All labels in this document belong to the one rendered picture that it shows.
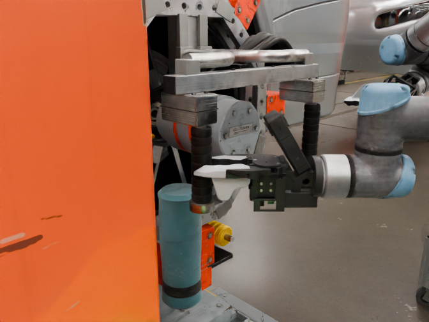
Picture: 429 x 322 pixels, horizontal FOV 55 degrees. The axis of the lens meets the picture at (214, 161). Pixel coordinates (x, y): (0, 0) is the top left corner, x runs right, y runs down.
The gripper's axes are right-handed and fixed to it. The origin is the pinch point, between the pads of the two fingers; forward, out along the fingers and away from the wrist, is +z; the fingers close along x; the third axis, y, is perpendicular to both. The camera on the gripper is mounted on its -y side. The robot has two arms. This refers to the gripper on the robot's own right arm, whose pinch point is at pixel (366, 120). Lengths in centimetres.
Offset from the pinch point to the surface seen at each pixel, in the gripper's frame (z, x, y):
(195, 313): 38, -6, -65
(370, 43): -196, -71, -66
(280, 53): 23.4, -16.4, 15.9
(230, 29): 17.9, -34.3, 10.8
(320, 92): 15.2, -8.2, 8.6
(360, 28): -197, -83, -61
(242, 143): 33.8, -11.8, -0.3
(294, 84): 17.9, -13.5, 8.3
